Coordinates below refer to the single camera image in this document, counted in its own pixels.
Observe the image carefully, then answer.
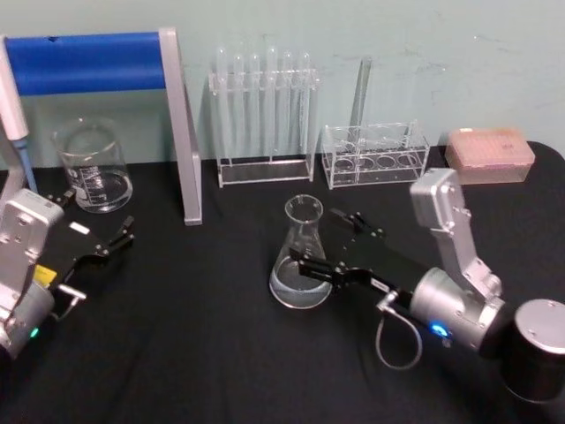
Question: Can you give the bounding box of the clear glass beaker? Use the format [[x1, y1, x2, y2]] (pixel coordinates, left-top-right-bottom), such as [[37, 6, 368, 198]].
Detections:
[[51, 117, 134, 215]]

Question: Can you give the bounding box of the long clear test tube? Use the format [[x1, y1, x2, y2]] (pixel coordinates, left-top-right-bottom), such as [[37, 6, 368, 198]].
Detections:
[[347, 56, 374, 149]]

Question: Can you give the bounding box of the tall clear acrylic tube rack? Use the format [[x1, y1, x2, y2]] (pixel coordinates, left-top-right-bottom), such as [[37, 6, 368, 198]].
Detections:
[[208, 65, 321, 189]]

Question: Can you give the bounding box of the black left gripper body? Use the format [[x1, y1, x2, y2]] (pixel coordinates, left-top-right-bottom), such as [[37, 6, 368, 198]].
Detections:
[[34, 215, 112, 292]]

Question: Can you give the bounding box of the grey right gripper cable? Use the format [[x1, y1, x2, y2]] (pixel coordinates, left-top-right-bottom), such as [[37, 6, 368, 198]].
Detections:
[[374, 292, 426, 370]]

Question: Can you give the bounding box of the white pipette with blue tip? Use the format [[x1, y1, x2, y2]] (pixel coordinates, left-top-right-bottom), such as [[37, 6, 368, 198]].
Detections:
[[0, 37, 40, 195]]

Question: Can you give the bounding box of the low clear acrylic tube rack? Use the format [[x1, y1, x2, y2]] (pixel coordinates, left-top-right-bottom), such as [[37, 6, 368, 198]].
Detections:
[[320, 118, 432, 191]]

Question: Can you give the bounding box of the grey stand with blue bar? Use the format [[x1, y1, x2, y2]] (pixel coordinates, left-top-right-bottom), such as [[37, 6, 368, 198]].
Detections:
[[0, 26, 204, 227]]

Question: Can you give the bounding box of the pink pipette tip box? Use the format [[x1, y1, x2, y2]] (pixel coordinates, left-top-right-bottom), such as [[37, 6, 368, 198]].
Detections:
[[444, 126, 537, 185]]

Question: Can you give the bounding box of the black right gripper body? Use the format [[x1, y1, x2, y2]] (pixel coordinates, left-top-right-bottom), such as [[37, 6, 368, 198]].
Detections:
[[338, 238, 426, 311]]

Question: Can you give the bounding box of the clear glass conical flask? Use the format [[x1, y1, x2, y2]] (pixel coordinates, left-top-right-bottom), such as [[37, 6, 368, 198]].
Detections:
[[268, 195, 334, 310]]

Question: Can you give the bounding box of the black table cloth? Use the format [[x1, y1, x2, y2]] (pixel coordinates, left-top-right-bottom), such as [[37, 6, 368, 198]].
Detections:
[[0, 140, 565, 424]]

